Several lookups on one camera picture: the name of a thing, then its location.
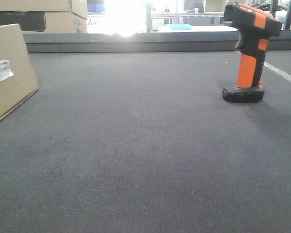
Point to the white barcode label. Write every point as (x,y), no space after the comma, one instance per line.
(5,70)

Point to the dark raised table ledge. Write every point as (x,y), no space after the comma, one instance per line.
(140,42)

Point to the upper stacked cardboard box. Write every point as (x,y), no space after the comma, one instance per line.
(78,7)

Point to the orange black barcode scanner gun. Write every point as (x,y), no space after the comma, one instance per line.
(255,28)

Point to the light blue foam sheet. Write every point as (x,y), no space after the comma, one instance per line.
(179,27)

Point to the lower cardboard box black panel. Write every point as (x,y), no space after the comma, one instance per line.
(32,22)

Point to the small brown cardboard package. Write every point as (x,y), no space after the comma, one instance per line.
(17,77)

